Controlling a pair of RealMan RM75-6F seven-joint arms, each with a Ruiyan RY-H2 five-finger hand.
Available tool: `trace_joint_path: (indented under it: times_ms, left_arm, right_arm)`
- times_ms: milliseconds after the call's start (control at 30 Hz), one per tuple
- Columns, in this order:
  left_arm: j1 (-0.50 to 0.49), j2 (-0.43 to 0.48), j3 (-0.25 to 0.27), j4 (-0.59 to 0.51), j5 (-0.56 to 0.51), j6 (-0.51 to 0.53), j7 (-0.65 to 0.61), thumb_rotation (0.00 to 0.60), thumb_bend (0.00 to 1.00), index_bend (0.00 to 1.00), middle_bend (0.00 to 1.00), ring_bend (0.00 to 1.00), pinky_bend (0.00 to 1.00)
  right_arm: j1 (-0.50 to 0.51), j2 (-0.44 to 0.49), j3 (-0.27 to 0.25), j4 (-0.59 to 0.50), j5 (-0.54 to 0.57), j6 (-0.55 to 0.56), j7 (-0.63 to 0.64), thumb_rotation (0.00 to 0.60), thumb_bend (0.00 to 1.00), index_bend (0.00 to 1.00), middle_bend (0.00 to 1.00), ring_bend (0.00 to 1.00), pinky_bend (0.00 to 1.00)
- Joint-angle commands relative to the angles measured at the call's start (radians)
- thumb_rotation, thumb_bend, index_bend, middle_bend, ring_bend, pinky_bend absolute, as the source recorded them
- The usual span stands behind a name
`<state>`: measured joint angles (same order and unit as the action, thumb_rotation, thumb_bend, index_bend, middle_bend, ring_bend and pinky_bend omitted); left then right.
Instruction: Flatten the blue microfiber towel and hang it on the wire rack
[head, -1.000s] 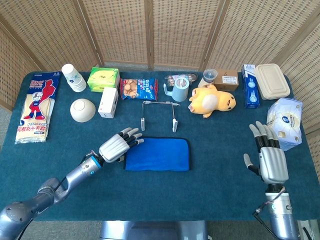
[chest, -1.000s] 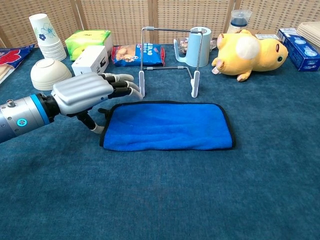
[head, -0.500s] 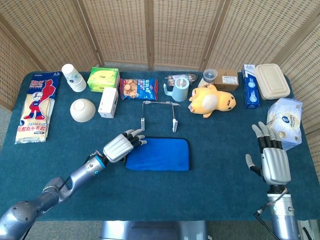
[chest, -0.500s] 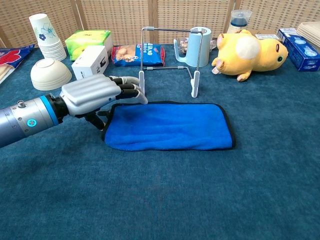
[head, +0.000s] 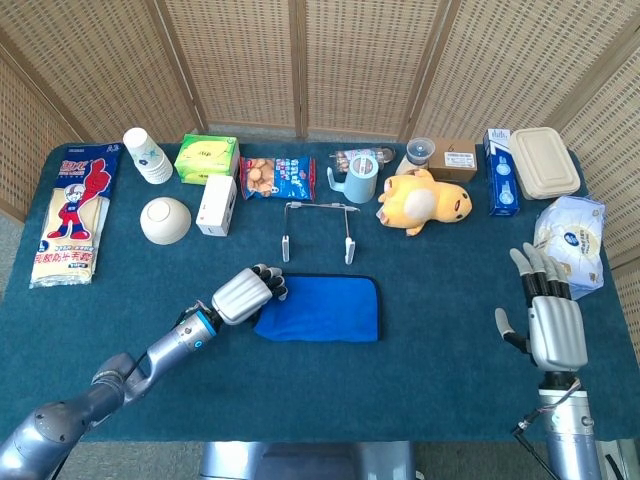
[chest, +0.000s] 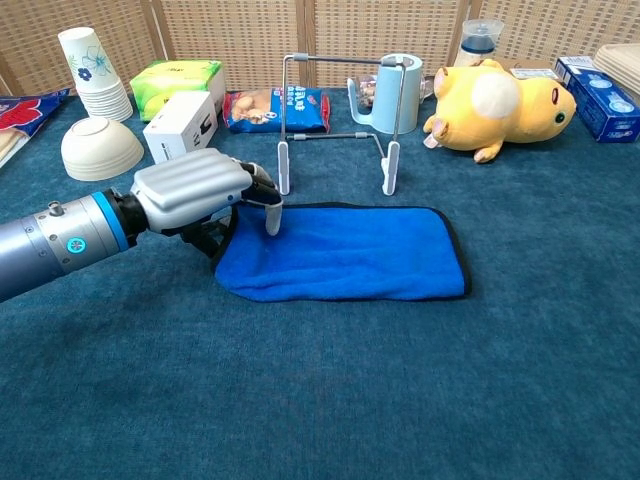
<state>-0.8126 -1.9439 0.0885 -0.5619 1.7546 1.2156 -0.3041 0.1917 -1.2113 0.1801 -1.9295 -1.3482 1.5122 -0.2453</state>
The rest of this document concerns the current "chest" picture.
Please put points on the green tissue box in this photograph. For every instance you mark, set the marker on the green tissue box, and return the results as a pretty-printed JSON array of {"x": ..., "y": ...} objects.
[{"x": 170, "y": 80}]

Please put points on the rubber gloves package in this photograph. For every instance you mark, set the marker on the rubber gloves package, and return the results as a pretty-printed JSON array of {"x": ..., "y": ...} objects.
[{"x": 20, "y": 115}]

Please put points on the small white carton box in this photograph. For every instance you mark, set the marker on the small white carton box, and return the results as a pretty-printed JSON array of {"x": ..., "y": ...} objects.
[{"x": 175, "y": 130}]

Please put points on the grey and blue cloth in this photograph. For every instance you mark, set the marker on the grey and blue cloth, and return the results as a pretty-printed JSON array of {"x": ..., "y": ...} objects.
[{"x": 350, "y": 255}]

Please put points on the wooden rattan folding screen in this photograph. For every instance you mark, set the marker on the wooden rattan folding screen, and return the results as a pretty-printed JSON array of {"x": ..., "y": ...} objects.
[{"x": 240, "y": 35}]

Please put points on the beige lidded food container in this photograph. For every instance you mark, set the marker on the beige lidded food container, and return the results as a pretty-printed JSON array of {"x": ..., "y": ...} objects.
[{"x": 622, "y": 60}]

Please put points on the clear snack packet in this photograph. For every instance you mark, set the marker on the clear snack packet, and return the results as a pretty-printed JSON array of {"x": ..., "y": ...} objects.
[{"x": 367, "y": 90}]

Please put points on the clear lidded jar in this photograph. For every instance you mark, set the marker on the clear lidded jar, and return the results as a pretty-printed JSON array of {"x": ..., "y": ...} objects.
[{"x": 477, "y": 42}]

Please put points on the blue carpet table mat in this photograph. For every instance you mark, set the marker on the blue carpet table mat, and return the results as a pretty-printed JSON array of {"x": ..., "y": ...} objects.
[{"x": 350, "y": 390}]

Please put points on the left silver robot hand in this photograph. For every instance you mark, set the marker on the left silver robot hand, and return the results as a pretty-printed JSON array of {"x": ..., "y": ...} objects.
[{"x": 195, "y": 190}]

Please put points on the stack of paper cups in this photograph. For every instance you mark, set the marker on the stack of paper cups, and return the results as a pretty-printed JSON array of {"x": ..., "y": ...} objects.
[{"x": 95, "y": 70}]

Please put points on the beige upturned bowl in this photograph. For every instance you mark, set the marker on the beige upturned bowl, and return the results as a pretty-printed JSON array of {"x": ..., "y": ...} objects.
[{"x": 100, "y": 150}]

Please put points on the brown cardboard box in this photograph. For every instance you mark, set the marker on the brown cardboard box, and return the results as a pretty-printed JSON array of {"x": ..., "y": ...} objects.
[{"x": 535, "y": 73}]

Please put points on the yellow plush toy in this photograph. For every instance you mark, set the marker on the yellow plush toy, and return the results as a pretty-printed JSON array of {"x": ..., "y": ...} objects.
[{"x": 500, "y": 120}]

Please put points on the blue and white carton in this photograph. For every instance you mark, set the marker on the blue and white carton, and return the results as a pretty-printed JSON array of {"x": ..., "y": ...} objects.
[{"x": 600, "y": 105}]

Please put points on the blue biscuit bag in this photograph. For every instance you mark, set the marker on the blue biscuit bag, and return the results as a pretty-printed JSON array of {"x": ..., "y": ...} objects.
[{"x": 260, "y": 112}]

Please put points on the light blue mug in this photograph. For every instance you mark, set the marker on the light blue mug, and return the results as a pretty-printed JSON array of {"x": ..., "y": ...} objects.
[{"x": 385, "y": 105}]

